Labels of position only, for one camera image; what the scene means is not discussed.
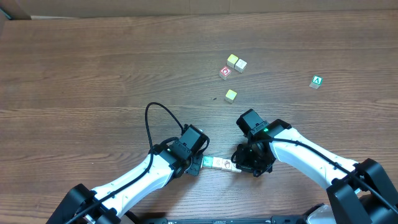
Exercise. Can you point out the red apple wooden block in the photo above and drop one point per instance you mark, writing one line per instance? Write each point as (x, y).
(225, 72)

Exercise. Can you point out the green letter wooden block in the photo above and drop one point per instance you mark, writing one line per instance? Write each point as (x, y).
(316, 82)

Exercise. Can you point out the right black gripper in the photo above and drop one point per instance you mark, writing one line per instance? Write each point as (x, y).
(249, 162)

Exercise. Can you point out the white wooden block far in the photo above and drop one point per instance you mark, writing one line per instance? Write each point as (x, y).
(240, 65)

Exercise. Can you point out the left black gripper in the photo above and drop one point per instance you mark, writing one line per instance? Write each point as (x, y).
(193, 166)

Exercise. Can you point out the yellow wooden block middle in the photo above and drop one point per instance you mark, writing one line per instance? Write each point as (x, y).
(230, 96)

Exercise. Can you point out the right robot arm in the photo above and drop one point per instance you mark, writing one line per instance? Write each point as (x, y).
(358, 192)

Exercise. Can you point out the yellow wooden block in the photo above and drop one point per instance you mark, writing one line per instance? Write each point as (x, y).
(230, 96)
(231, 61)

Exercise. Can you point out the acorn picture wooden block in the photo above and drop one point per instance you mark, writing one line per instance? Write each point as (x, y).
(226, 165)

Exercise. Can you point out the animal picture wooden block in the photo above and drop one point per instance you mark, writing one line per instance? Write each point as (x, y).
(234, 168)

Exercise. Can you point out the yellow top wooden block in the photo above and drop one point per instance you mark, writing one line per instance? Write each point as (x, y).
(231, 61)

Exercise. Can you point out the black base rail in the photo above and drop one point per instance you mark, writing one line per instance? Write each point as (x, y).
(276, 219)

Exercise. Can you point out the number two wooden block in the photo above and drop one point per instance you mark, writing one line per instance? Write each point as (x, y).
(217, 163)

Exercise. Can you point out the green framed wooden block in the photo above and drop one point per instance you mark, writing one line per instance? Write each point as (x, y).
(207, 162)

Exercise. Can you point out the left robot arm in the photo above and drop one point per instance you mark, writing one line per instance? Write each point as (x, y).
(166, 161)

